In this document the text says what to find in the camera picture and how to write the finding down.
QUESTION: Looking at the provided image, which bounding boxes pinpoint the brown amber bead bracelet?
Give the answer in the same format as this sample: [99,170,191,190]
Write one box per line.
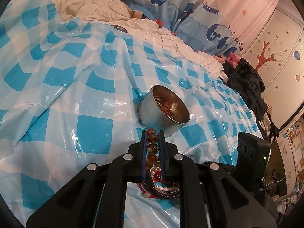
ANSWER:
[145,128,160,170]

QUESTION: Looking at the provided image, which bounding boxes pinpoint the red string bead bracelet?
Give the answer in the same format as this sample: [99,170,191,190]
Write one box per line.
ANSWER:
[136,168,181,201]

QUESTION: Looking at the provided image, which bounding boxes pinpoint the round silver metal tin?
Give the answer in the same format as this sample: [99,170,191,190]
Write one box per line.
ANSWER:
[138,85,190,137]

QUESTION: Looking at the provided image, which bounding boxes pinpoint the black clothes pile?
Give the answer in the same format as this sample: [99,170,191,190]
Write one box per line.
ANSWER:
[222,58,279,143]

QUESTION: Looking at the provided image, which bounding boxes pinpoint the pink clothing item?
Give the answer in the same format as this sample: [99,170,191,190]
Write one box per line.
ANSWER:
[213,52,241,68]

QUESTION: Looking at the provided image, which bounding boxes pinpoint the blue white checkered plastic sheet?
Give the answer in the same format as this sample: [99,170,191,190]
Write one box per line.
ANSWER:
[1,0,261,224]

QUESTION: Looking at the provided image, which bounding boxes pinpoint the white tree pattern wardrobe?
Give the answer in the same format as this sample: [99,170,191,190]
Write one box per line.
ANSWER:
[244,9,303,127]

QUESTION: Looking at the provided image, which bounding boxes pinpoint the silver tin lid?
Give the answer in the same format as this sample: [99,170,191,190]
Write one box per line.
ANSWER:
[111,25,128,33]

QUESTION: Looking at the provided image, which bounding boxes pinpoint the brown pillow corner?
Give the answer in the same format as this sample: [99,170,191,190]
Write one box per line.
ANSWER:
[128,10,147,20]

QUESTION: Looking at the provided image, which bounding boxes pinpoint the blue whale pattern curtain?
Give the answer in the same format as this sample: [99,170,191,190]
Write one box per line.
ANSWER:
[121,0,279,56]

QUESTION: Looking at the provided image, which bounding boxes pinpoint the cream white quilt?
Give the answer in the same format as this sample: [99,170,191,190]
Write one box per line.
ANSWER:
[51,0,228,80]

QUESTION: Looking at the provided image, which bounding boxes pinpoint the black studded bracelet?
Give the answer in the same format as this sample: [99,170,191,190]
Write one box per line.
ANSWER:
[144,170,181,199]

